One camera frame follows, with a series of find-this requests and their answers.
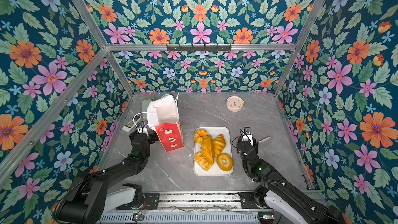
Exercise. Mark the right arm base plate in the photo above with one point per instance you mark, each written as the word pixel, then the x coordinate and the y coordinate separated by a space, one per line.
pixel 252 200

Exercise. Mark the braided fake bread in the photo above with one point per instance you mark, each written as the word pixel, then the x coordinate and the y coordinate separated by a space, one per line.
pixel 203 162

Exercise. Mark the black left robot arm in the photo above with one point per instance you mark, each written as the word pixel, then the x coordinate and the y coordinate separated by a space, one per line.
pixel 88 198

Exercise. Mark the green glasses case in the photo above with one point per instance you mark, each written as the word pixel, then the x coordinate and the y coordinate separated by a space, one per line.
pixel 145 104

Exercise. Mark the yellow fake bread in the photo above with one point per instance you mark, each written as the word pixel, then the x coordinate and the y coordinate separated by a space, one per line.
pixel 207 149

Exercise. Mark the black hook rail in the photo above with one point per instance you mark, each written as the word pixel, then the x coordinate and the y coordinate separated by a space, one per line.
pixel 204 47

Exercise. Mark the fake bagel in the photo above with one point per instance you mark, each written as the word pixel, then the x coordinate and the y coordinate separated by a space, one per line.
pixel 225 162

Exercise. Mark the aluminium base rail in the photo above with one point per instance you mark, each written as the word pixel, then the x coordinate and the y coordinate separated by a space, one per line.
pixel 200 201

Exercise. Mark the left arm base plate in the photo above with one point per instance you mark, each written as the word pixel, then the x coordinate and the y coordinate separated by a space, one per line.
pixel 145 201

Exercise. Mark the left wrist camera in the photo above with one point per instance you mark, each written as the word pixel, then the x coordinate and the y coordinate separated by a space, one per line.
pixel 141 128

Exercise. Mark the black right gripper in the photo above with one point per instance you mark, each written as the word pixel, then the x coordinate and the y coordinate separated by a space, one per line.
pixel 239 142

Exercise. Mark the white remote control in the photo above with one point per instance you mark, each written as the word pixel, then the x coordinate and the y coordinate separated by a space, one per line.
pixel 129 126

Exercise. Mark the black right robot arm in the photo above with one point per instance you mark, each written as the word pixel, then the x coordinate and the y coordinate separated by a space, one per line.
pixel 276 192

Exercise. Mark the yellow fake croissant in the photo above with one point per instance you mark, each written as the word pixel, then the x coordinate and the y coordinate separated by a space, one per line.
pixel 200 135
pixel 219 144

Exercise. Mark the red white paper bag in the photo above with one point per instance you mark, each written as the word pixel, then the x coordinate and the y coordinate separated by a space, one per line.
pixel 163 118

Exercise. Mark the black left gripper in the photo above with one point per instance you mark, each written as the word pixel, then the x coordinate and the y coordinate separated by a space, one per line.
pixel 152 137

